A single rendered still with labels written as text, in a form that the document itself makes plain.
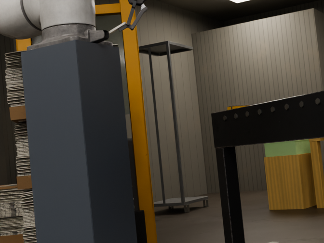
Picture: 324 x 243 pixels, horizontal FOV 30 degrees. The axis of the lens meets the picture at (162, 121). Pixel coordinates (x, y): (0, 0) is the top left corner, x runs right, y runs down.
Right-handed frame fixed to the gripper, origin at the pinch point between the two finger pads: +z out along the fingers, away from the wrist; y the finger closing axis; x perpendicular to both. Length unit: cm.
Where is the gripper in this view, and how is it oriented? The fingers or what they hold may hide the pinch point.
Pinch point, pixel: (101, 15)
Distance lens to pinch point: 221.7
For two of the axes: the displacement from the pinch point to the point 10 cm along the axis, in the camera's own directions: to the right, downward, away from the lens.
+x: -0.9, 0.6, 9.9
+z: -8.4, 5.3, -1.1
